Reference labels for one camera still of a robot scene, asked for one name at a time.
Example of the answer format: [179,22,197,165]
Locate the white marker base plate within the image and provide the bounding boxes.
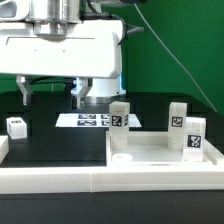
[56,113,141,128]

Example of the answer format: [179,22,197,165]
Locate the white U-shaped obstacle wall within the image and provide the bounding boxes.
[0,142,224,194]

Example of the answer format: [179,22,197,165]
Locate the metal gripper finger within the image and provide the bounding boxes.
[16,74,32,106]
[71,78,92,109]

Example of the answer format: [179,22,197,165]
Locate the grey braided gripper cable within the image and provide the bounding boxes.
[79,0,146,46]

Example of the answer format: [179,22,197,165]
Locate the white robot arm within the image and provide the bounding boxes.
[0,0,147,108]

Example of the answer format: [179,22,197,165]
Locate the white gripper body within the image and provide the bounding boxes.
[0,0,123,80]

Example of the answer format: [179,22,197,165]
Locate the black cable bundle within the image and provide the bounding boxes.
[29,75,76,88]

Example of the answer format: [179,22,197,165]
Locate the white square table top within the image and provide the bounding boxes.
[106,131,212,167]

